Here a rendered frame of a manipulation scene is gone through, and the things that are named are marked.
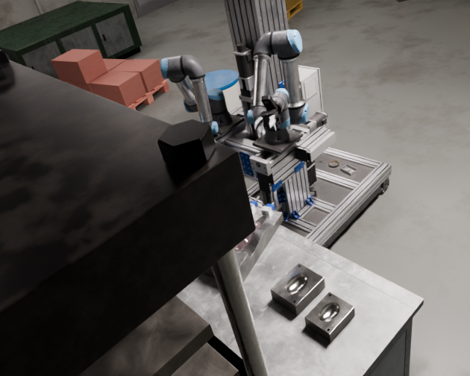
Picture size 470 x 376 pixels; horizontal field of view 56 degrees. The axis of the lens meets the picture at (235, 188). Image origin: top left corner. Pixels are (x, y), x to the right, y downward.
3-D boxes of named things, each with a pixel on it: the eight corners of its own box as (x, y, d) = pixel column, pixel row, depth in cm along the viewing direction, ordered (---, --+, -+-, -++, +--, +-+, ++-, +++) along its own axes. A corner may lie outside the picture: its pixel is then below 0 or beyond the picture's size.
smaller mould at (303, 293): (300, 272, 212) (298, 262, 208) (325, 287, 202) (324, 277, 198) (271, 299, 203) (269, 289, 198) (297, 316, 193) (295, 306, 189)
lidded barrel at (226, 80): (227, 115, 536) (216, 66, 499) (258, 124, 502) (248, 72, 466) (197, 135, 511) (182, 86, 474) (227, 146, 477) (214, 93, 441)
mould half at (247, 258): (243, 211, 257) (239, 196, 251) (283, 219, 245) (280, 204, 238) (197, 272, 225) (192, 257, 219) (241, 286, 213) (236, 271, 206)
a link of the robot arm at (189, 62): (204, 50, 253) (220, 130, 274) (186, 53, 255) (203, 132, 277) (199, 54, 243) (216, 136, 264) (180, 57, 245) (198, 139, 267)
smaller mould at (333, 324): (330, 300, 196) (329, 291, 192) (355, 315, 187) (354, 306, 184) (305, 325, 188) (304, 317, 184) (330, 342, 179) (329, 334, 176)
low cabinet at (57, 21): (92, 41, 935) (76, 1, 886) (145, 51, 810) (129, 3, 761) (-3, 83, 829) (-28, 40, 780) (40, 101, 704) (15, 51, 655)
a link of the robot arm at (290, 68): (286, 118, 265) (273, 27, 233) (311, 118, 259) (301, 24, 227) (282, 128, 256) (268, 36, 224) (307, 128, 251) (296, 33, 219)
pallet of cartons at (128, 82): (65, 109, 658) (42, 60, 613) (121, 79, 714) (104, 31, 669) (118, 126, 573) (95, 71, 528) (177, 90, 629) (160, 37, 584)
